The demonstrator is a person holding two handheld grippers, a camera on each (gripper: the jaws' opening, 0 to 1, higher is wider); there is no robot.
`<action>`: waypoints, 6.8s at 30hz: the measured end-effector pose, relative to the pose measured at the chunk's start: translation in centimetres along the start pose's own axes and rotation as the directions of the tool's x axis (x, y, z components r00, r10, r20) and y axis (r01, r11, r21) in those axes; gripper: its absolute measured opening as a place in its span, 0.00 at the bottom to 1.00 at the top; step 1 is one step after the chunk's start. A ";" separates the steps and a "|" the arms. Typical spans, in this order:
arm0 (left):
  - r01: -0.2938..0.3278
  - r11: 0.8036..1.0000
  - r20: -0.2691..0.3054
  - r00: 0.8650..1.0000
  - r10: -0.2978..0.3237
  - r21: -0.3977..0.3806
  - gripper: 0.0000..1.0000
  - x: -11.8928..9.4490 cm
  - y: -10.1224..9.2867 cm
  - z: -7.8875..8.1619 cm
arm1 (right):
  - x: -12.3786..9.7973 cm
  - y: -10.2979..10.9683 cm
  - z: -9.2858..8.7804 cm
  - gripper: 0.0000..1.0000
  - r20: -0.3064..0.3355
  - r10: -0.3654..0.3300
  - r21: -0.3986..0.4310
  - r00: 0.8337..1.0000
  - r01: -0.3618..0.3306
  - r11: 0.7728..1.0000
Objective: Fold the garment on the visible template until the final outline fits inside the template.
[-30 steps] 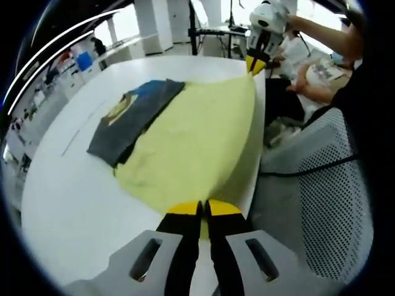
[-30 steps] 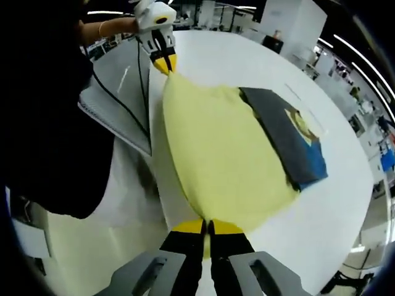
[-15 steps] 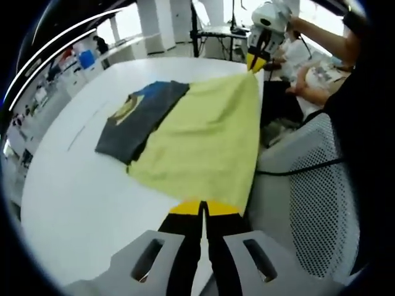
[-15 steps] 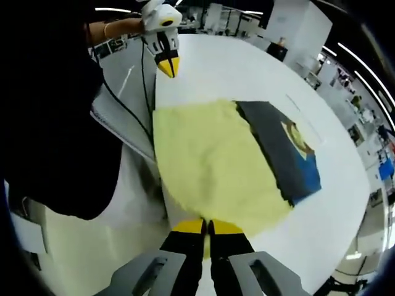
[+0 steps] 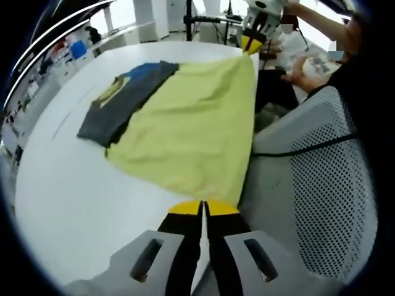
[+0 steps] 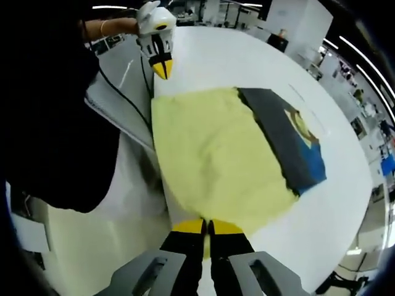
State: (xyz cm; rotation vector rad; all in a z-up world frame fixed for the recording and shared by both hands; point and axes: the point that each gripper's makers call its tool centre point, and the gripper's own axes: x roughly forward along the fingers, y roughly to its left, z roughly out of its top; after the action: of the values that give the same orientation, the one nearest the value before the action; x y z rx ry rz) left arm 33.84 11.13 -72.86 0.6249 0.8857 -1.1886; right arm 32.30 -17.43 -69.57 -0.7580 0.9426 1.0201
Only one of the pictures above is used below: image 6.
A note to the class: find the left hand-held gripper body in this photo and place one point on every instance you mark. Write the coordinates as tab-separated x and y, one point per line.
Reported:
154	20

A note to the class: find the ceiling light strip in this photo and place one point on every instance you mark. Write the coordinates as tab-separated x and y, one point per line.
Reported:
376	84
364	58

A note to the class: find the white pillar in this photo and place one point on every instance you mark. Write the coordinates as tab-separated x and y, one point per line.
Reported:
296	24

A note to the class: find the blue barrel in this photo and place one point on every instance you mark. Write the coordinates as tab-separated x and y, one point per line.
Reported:
388	165

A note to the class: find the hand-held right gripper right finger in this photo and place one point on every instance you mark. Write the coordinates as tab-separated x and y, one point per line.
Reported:
253	274

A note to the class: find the black chair base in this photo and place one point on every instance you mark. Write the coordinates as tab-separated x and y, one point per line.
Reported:
339	282

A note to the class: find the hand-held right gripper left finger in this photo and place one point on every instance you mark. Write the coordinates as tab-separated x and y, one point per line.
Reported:
154	271

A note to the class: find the person in black clothing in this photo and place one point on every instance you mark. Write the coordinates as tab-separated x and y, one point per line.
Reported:
55	123

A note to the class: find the yellow garment grey blue sleeves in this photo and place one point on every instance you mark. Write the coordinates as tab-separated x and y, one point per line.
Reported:
216	148

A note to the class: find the dark chair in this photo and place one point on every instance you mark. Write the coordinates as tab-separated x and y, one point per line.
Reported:
277	41

